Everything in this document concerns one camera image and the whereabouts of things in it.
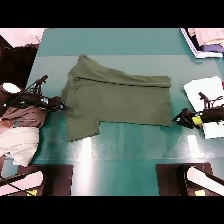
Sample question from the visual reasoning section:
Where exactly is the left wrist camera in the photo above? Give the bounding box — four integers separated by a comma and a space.
23, 74, 50, 95

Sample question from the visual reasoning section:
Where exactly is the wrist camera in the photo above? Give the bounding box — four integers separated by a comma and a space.
23, 74, 50, 95
198, 91, 224, 110

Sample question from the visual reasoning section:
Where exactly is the heap of clothes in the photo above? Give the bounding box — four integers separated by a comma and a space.
180, 27, 224, 60

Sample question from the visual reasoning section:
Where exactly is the white garment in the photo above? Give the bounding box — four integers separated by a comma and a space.
0, 126, 41, 168
182, 75, 224, 140

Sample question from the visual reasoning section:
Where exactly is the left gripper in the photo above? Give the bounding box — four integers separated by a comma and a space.
42, 95, 67, 112

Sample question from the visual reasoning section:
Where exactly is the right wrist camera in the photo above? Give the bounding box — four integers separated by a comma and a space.
198, 91, 224, 110

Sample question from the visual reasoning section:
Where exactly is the green T-shirt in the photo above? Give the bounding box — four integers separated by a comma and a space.
60, 53, 174, 143

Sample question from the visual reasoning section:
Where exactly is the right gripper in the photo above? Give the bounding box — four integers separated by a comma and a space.
172, 107, 201, 130

